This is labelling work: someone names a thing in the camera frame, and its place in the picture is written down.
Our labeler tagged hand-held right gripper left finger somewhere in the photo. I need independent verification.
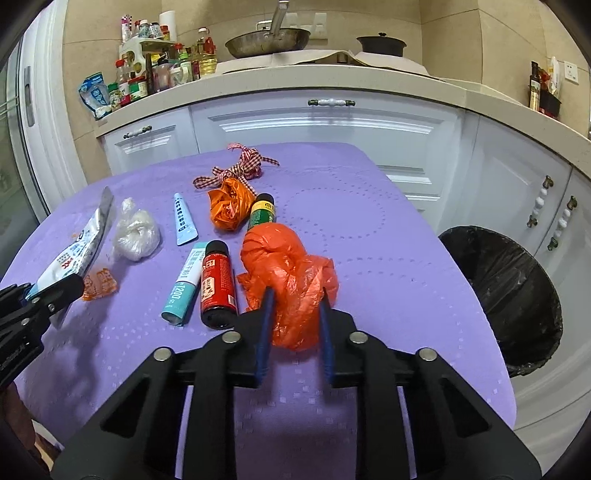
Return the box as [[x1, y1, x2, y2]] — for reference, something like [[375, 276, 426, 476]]
[[50, 287, 278, 480]]

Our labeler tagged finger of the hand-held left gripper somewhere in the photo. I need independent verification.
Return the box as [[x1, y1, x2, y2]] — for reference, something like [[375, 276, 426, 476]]
[[0, 284, 38, 303], [28, 274, 85, 319]]

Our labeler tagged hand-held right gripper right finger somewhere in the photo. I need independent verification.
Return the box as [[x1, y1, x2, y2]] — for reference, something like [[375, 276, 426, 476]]
[[320, 288, 542, 480]]

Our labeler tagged white printed foil packet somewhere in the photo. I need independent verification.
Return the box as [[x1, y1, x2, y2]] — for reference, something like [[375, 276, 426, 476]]
[[36, 186, 115, 329]]

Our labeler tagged small orange candy wrapper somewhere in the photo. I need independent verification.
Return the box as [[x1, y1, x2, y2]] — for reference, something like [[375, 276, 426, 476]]
[[82, 268, 116, 302]]

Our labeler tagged large orange plastic bag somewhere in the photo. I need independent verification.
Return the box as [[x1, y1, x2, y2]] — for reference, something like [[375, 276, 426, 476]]
[[236, 223, 340, 352]]

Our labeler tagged red bottle with black cap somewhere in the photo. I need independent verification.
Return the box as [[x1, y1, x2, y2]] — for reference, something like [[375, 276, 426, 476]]
[[200, 240, 238, 330]]

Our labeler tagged teal and white toothpaste tube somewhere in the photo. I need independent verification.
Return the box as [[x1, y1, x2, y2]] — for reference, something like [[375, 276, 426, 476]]
[[161, 246, 207, 327]]

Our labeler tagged clear knotted plastic bag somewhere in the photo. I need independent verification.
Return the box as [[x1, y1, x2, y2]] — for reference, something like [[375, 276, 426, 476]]
[[113, 198, 161, 262]]

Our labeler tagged green bottle black cap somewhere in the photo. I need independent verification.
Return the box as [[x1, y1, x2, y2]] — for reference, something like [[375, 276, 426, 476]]
[[247, 194, 276, 232]]

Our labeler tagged small orange plastic bag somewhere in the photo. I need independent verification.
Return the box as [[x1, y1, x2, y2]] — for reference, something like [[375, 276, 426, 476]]
[[207, 179, 256, 232]]

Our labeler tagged trash bin with black liner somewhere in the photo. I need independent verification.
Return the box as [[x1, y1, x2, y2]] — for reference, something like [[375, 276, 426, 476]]
[[438, 225, 564, 379]]

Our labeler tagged person's left forearm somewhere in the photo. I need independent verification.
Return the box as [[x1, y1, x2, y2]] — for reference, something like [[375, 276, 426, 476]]
[[0, 381, 35, 462]]

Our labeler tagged purple tablecloth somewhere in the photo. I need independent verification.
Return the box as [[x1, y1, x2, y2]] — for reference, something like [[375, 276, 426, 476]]
[[0, 142, 517, 480]]

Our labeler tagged small light blue tube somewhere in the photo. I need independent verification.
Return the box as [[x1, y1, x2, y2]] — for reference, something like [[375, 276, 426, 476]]
[[174, 194, 197, 246]]

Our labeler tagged red checked ribbon bow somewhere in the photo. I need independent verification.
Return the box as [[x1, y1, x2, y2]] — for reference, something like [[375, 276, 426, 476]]
[[193, 143, 280, 191]]

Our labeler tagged blue and white pouch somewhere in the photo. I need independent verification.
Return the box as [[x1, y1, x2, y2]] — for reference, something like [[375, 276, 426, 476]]
[[78, 71, 112, 121]]

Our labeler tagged group of condiment bottles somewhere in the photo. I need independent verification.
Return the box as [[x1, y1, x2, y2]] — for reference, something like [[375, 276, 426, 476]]
[[107, 10, 218, 112]]

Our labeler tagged white spice rack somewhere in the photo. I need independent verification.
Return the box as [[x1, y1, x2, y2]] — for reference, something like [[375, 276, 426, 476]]
[[121, 39, 181, 63]]

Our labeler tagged yellow cooking oil bottle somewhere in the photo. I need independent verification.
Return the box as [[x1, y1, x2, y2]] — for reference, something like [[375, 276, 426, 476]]
[[196, 28, 218, 77]]

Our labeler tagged steel wok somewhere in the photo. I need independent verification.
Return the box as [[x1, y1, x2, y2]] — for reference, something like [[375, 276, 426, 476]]
[[225, 0, 311, 59]]

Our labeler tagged black lidded pot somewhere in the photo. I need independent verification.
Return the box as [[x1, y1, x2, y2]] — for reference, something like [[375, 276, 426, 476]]
[[356, 32, 407, 58]]

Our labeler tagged black counter container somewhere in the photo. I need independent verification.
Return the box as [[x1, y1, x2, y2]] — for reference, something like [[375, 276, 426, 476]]
[[538, 90, 561, 116]]

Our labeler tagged dark glass bottle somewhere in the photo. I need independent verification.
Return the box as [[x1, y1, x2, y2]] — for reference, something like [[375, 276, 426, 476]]
[[529, 61, 541, 112]]

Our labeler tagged grey sliding door handle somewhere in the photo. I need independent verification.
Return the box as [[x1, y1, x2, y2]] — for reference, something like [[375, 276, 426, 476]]
[[23, 67, 35, 127]]

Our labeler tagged white cabinet door handle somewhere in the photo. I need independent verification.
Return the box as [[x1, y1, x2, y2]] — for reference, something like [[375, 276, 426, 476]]
[[527, 175, 554, 228], [548, 196, 578, 251]]

